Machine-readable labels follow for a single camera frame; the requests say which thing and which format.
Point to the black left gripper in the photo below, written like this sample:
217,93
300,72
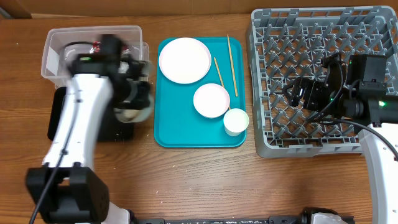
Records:
139,99

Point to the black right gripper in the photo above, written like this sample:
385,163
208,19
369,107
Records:
312,89

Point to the small grey rice bowl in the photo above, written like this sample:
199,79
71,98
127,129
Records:
135,116

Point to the white paper cup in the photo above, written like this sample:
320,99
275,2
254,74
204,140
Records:
235,121

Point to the red snack wrapper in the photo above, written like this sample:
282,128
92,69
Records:
95,48

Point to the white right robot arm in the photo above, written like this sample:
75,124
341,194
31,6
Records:
355,93

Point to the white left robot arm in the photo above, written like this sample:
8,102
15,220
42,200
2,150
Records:
102,87

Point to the grey dishwasher rack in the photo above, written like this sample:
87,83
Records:
320,76

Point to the black tray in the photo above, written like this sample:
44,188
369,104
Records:
111,128

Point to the wooden chopstick right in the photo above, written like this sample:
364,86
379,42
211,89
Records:
232,67

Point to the wooden chopstick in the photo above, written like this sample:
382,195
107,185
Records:
221,81
232,67

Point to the large white plate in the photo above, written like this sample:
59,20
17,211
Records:
185,60

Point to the teal serving tray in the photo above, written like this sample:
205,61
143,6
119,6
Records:
177,124

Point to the white bowl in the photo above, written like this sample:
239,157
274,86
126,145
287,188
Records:
211,100

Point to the wooden chopstick left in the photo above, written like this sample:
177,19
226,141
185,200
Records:
221,81

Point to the clear plastic bin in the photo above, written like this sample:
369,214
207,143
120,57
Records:
64,44

